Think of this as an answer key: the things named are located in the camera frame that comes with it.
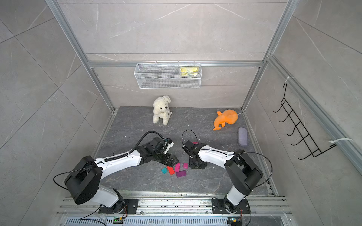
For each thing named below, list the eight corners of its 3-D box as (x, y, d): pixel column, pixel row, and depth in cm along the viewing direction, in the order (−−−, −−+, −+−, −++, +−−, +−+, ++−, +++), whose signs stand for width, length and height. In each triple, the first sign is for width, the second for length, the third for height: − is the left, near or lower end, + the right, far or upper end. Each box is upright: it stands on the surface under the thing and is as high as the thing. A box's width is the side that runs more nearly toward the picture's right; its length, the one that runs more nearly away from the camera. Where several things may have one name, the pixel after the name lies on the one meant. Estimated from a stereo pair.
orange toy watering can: (213, 130, 108) (215, 123, 102) (211, 116, 118) (212, 109, 112) (237, 130, 108) (240, 123, 102) (233, 116, 118) (235, 109, 111)
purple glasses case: (238, 145, 100) (239, 143, 98) (238, 128, 109) (239, 126, 107) (246, 147, 99) (248, 145, 97) (246, 130, 108) (247, 127, 106)
